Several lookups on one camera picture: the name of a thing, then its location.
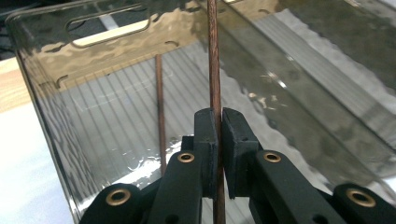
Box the brown wooden chopstick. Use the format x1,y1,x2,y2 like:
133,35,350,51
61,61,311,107
154,53,168,176
206,0,227,224

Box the smoky clear plastic bin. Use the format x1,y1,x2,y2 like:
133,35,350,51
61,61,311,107
4,0,396,224
276,0,396,92

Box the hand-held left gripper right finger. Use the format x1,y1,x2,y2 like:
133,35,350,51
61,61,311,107
220,107,263,201

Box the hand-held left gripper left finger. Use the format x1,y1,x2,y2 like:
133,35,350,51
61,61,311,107
181,107,219,200

